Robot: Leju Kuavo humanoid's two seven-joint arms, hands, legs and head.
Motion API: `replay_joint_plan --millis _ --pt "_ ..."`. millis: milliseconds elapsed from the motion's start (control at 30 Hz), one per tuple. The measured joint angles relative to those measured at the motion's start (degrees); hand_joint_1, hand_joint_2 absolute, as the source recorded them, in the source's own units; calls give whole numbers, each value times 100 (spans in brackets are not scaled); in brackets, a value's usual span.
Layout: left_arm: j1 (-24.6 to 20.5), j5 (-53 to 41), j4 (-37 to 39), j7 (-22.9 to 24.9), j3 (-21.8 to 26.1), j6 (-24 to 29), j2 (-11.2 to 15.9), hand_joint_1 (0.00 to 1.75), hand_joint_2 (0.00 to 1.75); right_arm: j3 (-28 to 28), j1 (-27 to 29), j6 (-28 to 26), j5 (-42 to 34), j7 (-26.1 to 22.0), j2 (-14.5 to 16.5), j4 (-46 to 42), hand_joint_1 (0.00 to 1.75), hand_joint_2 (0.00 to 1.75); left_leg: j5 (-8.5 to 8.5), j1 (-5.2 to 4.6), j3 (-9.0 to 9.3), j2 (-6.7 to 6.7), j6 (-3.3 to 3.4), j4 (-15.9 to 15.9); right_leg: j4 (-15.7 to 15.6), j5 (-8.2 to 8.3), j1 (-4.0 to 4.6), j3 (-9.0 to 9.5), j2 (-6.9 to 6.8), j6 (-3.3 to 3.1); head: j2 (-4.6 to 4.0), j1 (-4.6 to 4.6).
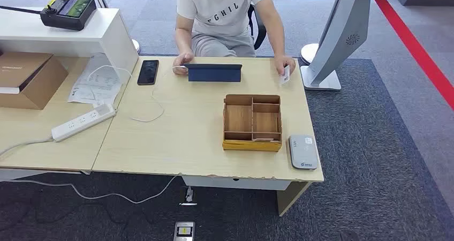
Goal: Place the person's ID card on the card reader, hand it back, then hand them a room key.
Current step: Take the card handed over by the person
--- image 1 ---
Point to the person's left forearm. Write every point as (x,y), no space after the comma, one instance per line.
(278,42)

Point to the grey card reader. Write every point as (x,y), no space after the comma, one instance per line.
(302,152)

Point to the silver box yellow label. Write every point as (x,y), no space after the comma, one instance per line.
(183,230)

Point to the person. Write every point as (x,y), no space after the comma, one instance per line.
(220,16)

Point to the white ID card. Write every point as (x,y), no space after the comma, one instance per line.
(284,76)

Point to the wooden room key card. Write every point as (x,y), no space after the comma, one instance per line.
(264,139)

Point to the black remote controller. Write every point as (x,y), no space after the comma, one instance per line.
(67,14)

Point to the person's left hand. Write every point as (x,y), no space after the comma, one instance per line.
(283,60)

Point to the white round stand base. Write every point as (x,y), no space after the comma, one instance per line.
(308,53)

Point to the wooden organizer box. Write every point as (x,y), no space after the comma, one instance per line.
(238,118)

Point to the silver kiosk stand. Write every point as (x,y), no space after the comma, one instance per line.
(340,37)

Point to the white desk shelf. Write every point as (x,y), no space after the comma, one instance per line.
(106,37)

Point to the black office chair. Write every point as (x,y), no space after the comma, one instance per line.
(260,30)

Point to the black socket plate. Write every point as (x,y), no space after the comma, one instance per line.
(188,196)

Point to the person's right hand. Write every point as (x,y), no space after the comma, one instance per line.
(182,60)

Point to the brown cardboard box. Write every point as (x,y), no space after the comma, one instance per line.
(35,87)

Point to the black smartphone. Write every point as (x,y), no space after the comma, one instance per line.
(148,72)

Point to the printed paper sheets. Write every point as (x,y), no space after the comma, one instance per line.
(103,85)

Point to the tablet in blue case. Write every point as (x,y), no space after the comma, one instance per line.
(212,74)

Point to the person's right forearm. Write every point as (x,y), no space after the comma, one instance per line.
(183,42)

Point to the white power strip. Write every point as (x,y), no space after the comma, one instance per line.
(83,122)

